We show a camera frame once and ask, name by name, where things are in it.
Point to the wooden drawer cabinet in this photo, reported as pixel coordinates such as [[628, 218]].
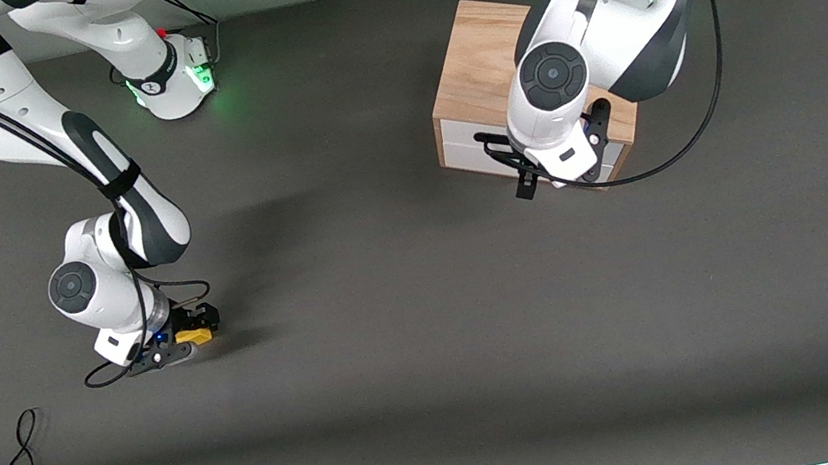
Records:
[[477, 59]]

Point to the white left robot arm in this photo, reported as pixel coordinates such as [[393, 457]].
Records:
[[601, 37]]

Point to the yellow cube block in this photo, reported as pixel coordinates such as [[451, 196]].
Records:
[[192, 337]]

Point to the white-fronted wooden drawer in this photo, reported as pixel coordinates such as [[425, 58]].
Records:
[[471, 146]]

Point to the grey table mat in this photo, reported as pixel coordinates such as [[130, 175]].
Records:
[[434, 348]]

